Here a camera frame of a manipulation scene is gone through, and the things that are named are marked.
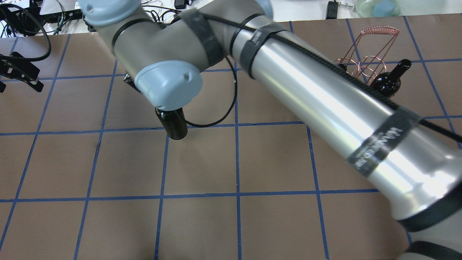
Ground clear bowl with blue sponge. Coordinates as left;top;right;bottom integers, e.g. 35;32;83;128
354;0;401;18

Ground copper wire wine basket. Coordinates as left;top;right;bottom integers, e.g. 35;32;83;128
334;25;401;87

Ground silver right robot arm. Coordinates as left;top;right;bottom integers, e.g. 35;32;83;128
79;0;461;260

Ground black braided left cable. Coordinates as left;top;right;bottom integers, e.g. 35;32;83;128
0;4;52;62

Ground dark glass wine bottle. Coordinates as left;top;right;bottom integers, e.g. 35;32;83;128
156;108;188;140

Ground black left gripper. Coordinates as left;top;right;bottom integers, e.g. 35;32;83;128
1;52;44;92

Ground dark bottle in basket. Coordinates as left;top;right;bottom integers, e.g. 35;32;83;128
337;64;348;73
370;59;412;99

